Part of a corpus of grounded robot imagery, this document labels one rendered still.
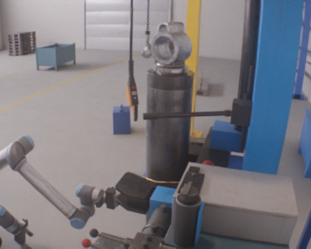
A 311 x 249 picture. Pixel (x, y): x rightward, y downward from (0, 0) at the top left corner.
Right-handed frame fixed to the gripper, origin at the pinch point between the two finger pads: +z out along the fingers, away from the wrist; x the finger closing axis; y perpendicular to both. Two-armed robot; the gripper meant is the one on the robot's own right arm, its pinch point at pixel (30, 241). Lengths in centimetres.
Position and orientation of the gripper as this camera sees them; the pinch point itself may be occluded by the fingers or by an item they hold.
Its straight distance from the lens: 186.3
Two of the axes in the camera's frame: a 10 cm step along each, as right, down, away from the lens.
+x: 3.7, 4.5, -8.1
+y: -8.8, 4.6, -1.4
